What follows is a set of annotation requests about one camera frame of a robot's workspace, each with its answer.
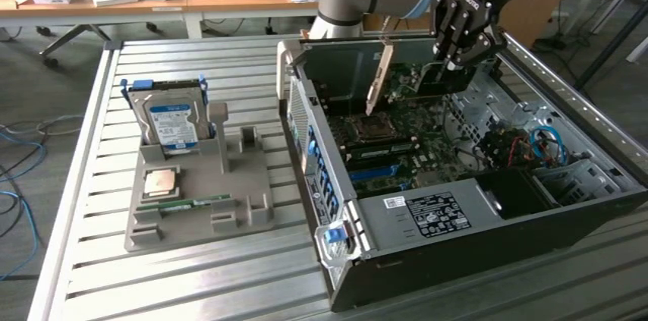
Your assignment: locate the Nvidia graphics card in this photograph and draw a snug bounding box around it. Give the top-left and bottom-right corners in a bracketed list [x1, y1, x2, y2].
[363, 35, 475, 116]

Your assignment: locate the perforated silver drive cage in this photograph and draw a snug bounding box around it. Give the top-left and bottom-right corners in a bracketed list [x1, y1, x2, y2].
[442, 58, 523, 147]

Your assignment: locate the green motherboard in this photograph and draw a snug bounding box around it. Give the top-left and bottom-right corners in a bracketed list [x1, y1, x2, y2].
[322, 62, 481, 199]

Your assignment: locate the silver disk bay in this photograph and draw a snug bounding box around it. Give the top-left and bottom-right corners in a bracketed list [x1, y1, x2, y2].
[531, 159, 623, 205]

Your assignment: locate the grey power supply unit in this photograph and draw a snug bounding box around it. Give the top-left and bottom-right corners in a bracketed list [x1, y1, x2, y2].
[355, 178, 502, 252]

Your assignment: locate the black open PC case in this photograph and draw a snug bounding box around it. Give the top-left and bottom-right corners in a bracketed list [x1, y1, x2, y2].
[275, 27, 648, 313]

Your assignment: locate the hard disk with blue carrier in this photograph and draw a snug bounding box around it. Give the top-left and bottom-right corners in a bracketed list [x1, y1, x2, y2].
[119, 74, 211, 156]

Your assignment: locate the grey printed parts rack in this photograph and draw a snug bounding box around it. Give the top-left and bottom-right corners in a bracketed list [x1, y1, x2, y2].
[123, 102, 277, 253]

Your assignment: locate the CPU with copper-toned lid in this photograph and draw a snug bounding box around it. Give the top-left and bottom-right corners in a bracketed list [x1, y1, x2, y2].
[142, 169, 178, 199]

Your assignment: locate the green RAM stick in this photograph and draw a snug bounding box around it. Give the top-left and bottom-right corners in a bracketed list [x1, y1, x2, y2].
[135, 194, 231, 212]

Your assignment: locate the red and black wire bundle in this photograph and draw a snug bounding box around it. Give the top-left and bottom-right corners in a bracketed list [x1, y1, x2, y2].
[479, 127, 537, 169]

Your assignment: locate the blue data wire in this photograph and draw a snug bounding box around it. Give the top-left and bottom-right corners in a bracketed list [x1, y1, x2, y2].
[527, 125, 569, 167]

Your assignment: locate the CPU socket with metal frame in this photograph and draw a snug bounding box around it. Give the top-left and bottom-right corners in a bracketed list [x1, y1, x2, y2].
[351, 114, 398, 142]

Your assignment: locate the grey floor cable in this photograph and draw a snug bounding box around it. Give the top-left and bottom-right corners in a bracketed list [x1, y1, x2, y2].
[2, 114, 85, 137]

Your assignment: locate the blue floor cable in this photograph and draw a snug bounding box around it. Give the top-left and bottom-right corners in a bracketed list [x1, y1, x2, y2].
[0, 127, 49, 184]
[0, 190, 42, 282]

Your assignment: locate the black floor cable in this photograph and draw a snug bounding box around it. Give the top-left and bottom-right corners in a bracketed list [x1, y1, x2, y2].
[0, 138, 46, 239]

